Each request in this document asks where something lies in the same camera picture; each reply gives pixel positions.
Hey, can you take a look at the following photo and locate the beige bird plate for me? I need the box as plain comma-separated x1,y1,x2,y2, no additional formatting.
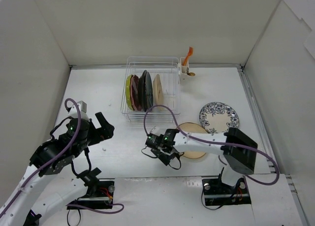
153,74,164,105
179,122,207,160

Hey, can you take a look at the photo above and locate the pink polka dot plate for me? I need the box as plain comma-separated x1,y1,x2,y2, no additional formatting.
130,75,141,111

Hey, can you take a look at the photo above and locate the green polka dot plate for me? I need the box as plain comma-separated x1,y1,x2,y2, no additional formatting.
125,75,134,111

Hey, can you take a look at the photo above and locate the dark teal plate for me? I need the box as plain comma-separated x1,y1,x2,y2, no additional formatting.
144,71,154,111

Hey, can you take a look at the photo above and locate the black white patterned plate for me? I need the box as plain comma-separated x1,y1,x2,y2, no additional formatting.
199,102,240,133

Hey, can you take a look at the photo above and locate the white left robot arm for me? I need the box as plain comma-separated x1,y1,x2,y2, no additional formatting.
0,112,114,226

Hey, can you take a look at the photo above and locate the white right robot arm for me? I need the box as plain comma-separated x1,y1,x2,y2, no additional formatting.
145,128,258,193

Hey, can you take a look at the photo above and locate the white cutlery holder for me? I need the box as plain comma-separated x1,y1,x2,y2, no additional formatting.
179,57,190,80

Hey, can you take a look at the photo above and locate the orange plastic fork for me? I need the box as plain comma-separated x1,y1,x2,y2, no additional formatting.
182,47,193,66

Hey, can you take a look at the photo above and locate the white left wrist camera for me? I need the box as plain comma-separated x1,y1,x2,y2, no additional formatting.
66,101,89,121

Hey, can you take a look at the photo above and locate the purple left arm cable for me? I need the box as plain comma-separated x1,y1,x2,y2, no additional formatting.
0,98,125,215

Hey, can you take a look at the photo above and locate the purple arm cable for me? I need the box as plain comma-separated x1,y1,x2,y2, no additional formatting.
143,104,281,187
0,98,125,215

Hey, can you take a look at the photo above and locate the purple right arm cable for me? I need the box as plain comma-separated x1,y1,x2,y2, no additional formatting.
143,104,281,187

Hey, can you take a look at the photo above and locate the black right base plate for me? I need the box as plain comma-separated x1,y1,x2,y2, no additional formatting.
201,177,252,210

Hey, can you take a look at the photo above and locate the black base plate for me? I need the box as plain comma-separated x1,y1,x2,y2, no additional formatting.
70,179,115,210
201,177,252,210

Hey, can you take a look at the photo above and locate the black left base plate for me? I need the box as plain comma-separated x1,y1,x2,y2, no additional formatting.
70,179,115,210

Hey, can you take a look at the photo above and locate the white wire dish rack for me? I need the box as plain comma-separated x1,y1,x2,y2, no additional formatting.
121,56,180,122

